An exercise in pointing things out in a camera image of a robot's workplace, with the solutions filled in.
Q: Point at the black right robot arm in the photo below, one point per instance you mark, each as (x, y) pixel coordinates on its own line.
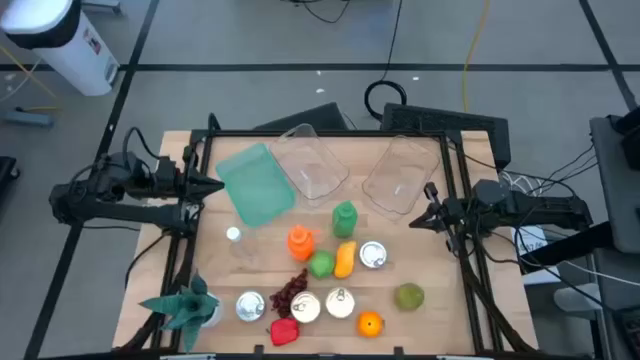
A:
(550, 207)

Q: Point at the dark red toy grapes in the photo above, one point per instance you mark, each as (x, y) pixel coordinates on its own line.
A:
(287, 295)

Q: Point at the orange plastic bottle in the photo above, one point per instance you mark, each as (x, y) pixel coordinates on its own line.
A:
(300, 245)

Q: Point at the black aluminium table frame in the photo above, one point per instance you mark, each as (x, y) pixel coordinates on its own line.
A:
(250, 134)

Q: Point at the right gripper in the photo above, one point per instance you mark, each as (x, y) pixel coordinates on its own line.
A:
(457, 215)

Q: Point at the olive green toy pear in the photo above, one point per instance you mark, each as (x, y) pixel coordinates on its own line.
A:
(409, 297)

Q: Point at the clear white-capped water bottle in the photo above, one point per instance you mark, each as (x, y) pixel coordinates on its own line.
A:
(233, 233)

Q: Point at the white plant pot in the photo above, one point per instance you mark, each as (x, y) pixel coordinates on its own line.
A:
(216, 315)

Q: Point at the black flat panel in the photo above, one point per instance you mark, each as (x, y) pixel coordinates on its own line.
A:
(310, 120)

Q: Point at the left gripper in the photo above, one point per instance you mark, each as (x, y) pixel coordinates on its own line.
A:
(170, 177)

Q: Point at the cream lid tin can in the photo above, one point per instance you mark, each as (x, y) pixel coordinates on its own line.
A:
(305, 307)
(340, 303)

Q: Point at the light grey chair foot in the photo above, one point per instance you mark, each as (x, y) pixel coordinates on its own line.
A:
(575, 298)

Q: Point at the silver lid tin can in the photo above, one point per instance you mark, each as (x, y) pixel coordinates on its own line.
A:
(250, 306)
(372, 254)

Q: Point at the green plastic bottle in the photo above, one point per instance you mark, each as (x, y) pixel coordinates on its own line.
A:
(344, 220)

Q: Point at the black floor equipment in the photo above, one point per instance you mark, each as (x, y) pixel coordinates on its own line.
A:
(6, 170)

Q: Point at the white trash bin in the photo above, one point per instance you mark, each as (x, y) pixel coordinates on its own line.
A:
(75, 55)

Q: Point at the red toy bell pepper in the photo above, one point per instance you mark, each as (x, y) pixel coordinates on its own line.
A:
(284, 332)

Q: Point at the yellow toy mango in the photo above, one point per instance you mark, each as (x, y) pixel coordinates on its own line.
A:
(345, 260)

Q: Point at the white label sheet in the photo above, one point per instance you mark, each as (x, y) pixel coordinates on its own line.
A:
(532, 244)

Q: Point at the bright green toy apple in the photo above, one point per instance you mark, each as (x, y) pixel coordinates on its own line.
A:
(321, 265)

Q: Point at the black device on cabinet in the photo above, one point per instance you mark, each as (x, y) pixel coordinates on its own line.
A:
(632, 150)

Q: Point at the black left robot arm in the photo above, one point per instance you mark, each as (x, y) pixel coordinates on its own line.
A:
(125, 212)

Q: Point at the black beam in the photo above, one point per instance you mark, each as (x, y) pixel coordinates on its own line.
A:
(570, 247)

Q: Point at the grey cabinet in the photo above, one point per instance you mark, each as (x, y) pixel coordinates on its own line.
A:
(612, 200)

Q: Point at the toy orange fruit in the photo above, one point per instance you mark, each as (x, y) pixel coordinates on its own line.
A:
(370, 324)

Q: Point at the clear plastic bin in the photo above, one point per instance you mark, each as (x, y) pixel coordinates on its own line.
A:
(310, 165)
(400, 175)

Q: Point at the grey power strip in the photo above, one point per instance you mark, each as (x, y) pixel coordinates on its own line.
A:
(27, 118)

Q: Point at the black mesh computer case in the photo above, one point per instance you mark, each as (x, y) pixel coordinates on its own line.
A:
(440, 120)

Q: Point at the teal translucent plastic tray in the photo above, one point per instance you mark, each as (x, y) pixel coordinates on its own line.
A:
(255, 187)

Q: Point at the teal artificial plant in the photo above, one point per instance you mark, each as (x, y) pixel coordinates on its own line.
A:
(187, 307)

